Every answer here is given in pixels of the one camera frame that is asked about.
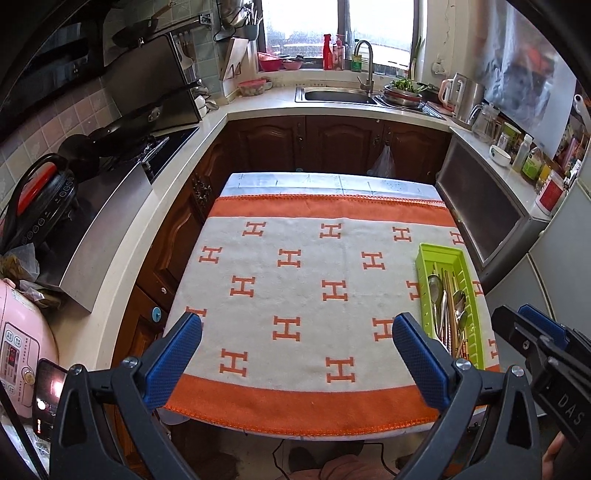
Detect clear plastic bottle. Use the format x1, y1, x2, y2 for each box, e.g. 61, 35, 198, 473
512, 134, 534, 172

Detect grey refrigerator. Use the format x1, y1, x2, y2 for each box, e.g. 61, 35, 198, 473
480, 171, 591, 365

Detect white bowl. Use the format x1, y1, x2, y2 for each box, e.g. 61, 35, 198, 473
488, 144, 512, 168

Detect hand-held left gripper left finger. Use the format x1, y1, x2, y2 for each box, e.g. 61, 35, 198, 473
48, 311, 204, 480

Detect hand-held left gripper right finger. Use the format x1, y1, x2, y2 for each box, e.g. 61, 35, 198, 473
392, 312, 542, 480

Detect steel kitchen sink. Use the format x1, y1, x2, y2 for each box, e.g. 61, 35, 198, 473
294, 85, 384, 106

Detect person's right hand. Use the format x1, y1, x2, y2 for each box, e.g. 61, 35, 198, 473
541, 433, 571, 480

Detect stacked white bowls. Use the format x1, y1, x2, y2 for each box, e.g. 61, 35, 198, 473
194, 90, 220, 114

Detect black gas stove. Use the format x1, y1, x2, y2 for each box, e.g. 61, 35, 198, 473
139, 124, 201, 183

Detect pink lidded container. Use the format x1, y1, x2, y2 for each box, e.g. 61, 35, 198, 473
238, 78, 274, 97

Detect kitchen window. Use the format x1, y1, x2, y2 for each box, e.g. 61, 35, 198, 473
261, 0, 422, 72

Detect grey appliance with dark door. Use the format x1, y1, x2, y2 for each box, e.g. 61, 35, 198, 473
435, 134, 552, 280

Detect wooden cutting board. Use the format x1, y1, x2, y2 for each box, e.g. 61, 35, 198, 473
218, 37, 252, 81

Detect large steel spoon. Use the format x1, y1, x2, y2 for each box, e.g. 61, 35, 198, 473
427, 274, 444, 337

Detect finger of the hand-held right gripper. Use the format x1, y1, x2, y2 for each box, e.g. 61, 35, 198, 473
518, 303, 571, 347
491, 305, 562, 370

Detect hanging clear plastic sheet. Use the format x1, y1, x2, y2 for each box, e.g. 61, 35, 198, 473
475, 0, 580, 158

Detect glass pitcher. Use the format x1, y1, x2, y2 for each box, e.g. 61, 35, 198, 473
470, 104, 502, 144

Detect green label bottle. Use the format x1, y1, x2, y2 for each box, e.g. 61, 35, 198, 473
522, 148, 546, 182

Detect green plastic utensil tray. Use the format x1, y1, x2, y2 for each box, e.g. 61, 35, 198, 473
414, 243, 485, 370

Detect brown wooden kitchen cabinets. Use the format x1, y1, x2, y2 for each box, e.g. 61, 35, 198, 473
111, 115, 453, 462

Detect hanging black frying pan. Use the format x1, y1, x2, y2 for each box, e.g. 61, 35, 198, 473
111, 4, 178, 49

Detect black range hood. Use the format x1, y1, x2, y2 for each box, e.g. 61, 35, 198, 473
102, 31, 204, 134

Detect hanging white plastic bag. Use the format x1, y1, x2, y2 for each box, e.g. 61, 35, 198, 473
367, 144, 397, 178

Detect white container with red label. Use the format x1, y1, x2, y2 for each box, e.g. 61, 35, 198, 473
536, 172, 570, 214

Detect glass jar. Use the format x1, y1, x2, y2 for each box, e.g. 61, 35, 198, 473
498, 122, 522, 153

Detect clear bag of dried food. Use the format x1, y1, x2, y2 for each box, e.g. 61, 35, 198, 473
0, 242, 63, 310

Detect pink rice cooker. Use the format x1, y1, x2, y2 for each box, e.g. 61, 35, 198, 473
0, 277, 60, 432

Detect pink and white electric kettle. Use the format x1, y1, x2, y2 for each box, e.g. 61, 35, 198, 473
438, 73, 469, 116

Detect stainless steel splash panel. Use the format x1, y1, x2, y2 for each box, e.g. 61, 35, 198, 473
58, 159, 153, 315

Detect rack of hanging kitchen tools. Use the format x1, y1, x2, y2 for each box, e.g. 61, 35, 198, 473
215, 0, 264, 42

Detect black and red pressure cooker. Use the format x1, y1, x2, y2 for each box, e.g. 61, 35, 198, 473
0, 153, 79, 252

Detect small steel spoon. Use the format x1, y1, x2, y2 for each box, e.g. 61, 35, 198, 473
455, 323, 472, 361

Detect orange and beige printed blanket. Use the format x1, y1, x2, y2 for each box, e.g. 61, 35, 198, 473
163, 194, 502, 437

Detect long-handled steel spoon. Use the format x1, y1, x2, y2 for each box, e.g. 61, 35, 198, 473
451, 290, 468, 361

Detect black wok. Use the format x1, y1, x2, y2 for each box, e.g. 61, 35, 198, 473
58, 117, 158, 174

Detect steel faucet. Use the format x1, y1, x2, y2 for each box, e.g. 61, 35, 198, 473
353, 40, 377, 93

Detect steel colander with greens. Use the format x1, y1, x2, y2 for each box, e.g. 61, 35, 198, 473
382, 78, 428, 109

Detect smartphone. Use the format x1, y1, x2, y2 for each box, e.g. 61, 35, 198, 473
33, 359, 70, 441

